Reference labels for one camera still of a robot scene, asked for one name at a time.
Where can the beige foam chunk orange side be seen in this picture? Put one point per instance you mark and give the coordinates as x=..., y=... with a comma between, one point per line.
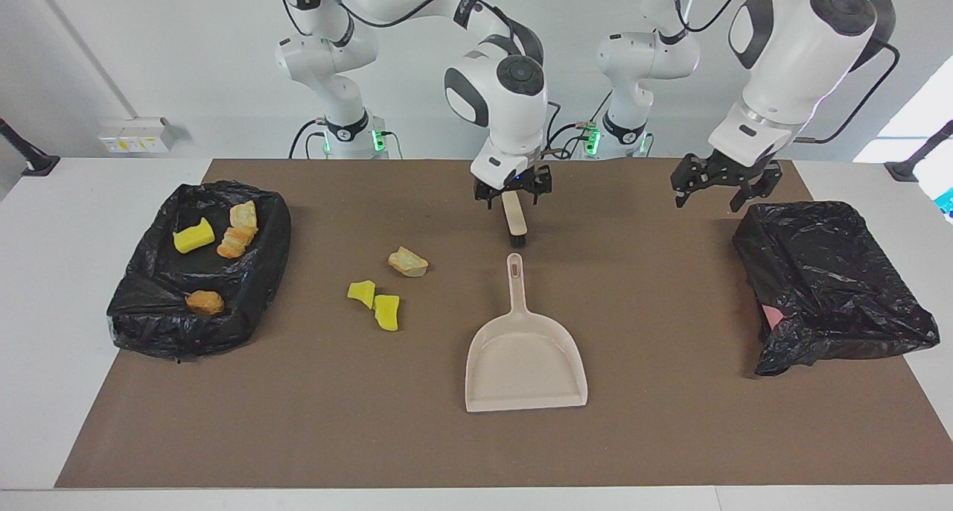
x=237, y=243

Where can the teal object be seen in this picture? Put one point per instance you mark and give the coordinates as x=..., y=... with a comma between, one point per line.
x=947, y=202

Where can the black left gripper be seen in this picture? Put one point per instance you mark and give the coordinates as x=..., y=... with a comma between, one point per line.
x=726, y=170

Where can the orange brown sponge chunk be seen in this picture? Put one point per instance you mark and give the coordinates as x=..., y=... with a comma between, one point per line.
x=205, y=302

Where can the beige plastic dustpan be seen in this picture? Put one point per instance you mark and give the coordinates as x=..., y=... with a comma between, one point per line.
x=525, y=369

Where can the beige hand brush black bristles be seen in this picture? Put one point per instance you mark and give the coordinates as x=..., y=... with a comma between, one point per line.
x=515, y=220

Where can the large yellow sponge chunk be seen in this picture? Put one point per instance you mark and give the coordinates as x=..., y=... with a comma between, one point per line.
x=193, y=237

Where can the black bag lined pink bin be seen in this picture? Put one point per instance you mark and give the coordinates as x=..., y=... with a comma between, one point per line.
x=819, y=273

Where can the black stand foot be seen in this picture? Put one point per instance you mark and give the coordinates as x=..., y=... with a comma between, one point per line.
x=904, y=170
x=37, y=164

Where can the small yellow sponge piece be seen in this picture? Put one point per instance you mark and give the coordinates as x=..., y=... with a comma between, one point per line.
x=362, y=293

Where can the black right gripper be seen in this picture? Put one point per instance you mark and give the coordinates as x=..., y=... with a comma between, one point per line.
x=525, y=182

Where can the pale yellow foam chunk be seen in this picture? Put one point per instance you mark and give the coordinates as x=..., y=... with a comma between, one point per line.
x=243, y=214

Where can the beige tan foam chunk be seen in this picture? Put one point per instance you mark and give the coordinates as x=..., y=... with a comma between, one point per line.
x=408, y=262

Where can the brown table mat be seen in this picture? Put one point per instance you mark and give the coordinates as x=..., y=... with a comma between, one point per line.
x=476, y=451

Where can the long yellow sponge piece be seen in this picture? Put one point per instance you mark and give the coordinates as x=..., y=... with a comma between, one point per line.
x=386, y=313

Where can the white wall socket box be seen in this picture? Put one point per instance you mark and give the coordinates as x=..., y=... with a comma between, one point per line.
x=134, y=135

